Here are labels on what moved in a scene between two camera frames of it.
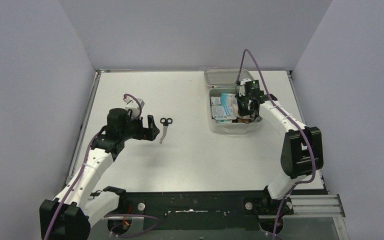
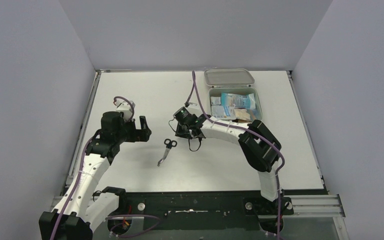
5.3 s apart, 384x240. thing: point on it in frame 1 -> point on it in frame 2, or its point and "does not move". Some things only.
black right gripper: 242,111 -> 182,133
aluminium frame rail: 317,206 does not move
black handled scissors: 165,122 -> 168,144
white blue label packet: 223,112 does not move
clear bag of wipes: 215,100 does not move
